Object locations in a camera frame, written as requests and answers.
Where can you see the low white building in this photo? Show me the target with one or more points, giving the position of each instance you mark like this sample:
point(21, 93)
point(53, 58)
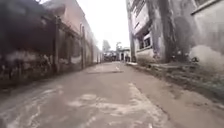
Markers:
point(122, 54)

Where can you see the tree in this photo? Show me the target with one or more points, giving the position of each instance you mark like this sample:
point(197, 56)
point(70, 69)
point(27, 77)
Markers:
point(106, 46)

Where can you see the brown dirt road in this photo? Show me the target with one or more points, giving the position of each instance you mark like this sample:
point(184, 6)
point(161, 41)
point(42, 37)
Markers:
point(110, 96)

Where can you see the grey multi-storey building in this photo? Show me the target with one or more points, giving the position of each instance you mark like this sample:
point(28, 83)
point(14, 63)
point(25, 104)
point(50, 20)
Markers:
point(166, 26)

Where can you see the muddy dirt strip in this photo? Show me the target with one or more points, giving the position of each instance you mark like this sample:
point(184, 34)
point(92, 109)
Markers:
point(180, 78)

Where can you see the robot's own part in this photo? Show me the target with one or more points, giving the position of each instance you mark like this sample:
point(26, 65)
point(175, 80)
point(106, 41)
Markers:
point(150, 126)

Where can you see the dark stained boundary wall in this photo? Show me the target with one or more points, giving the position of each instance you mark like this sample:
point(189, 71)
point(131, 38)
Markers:
point(36, 43)

